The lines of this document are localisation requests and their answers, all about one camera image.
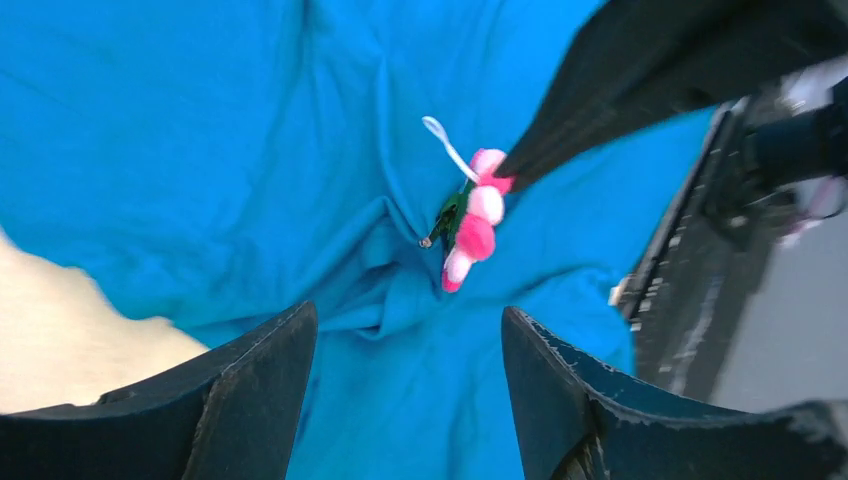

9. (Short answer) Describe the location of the pink flower brooch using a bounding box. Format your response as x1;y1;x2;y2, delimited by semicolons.
419;116;514;293

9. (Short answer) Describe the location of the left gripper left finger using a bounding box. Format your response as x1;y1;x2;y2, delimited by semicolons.
1;302;317;480

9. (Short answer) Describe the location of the blue t-shirt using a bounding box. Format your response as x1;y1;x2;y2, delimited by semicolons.
1;1;711;479

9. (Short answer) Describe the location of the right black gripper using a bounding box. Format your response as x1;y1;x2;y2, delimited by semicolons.
496;0;848;246

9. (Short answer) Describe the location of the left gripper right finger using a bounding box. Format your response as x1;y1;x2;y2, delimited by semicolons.
502;307;847;480

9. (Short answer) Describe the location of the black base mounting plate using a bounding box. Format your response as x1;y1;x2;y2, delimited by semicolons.
617;98;795;401

